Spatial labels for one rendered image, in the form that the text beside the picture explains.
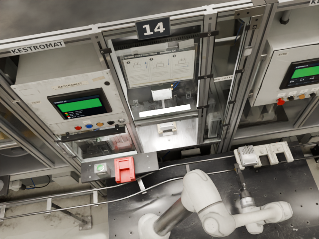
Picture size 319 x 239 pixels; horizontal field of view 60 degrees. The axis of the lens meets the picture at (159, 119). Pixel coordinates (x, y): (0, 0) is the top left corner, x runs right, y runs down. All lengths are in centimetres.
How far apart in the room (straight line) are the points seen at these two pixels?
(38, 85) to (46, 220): 198
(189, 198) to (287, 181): 104
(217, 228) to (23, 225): 224
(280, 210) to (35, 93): 142
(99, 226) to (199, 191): 168
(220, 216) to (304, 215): 101
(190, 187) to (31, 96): 83
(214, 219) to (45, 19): 106
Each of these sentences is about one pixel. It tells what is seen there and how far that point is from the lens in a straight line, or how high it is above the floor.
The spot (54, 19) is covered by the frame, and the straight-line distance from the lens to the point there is 121.
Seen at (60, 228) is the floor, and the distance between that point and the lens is 299.
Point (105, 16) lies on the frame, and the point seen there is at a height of 201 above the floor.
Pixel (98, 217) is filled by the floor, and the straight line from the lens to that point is 288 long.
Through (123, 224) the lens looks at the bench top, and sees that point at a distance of 211.
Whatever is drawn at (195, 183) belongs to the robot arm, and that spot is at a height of 143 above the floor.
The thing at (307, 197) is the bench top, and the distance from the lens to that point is 225.
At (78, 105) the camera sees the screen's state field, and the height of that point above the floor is 165.
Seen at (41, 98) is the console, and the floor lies 172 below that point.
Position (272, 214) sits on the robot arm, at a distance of 172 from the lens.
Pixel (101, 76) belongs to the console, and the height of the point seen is 180.
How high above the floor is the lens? 272
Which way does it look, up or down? 60 degrees down
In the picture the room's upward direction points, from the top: 10 degrees counter-clockwise
